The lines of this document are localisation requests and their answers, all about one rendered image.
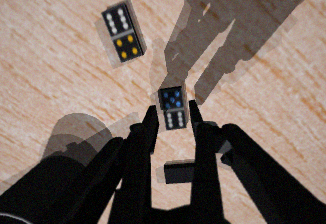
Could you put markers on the grey mug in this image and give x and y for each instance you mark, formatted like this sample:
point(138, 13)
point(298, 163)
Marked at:
point(33, 194)

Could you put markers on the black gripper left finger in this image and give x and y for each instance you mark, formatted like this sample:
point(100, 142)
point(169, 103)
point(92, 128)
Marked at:
point(86, 198)

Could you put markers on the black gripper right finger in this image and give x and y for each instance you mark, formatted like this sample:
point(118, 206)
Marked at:
point(279, 197)

